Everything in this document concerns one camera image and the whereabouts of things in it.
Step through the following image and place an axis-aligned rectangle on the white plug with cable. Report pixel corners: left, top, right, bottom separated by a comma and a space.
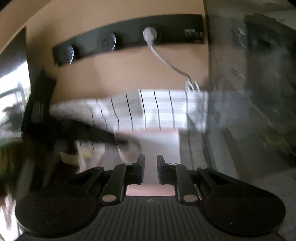
142, 26, 202, 93

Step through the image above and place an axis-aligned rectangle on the black wall socket strip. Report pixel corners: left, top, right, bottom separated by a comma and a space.
52, 14, 204, 66

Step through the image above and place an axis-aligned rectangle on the checkered white tablecloth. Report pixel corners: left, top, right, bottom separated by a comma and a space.
50, 89, 208, 138

